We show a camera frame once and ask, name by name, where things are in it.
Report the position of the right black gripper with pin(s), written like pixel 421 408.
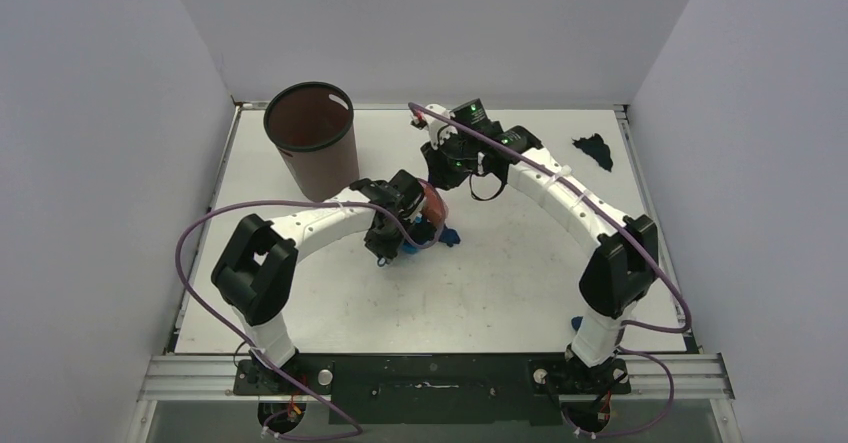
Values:
pixel 445 171

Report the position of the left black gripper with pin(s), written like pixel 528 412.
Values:
pixel 381 249

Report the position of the pink hand brush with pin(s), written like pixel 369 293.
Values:
pixel 435 210

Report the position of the blue plastic dustpan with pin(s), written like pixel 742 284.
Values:
pixel 414 244

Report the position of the brown cylindrical waste bin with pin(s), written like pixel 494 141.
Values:
pixel 311 124

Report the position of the dark blue scrap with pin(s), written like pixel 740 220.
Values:
pixel 449 237
pixel 576 323

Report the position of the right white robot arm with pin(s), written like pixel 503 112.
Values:
pixel 621 250

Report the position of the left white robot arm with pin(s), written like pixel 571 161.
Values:
pixel 255 272

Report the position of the black paper scrap far corner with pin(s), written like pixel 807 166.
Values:
pixel 596 148

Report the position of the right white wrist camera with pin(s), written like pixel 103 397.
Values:
pixel 437 130

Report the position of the aluminium frame rail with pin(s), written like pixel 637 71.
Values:
pixel 201 378

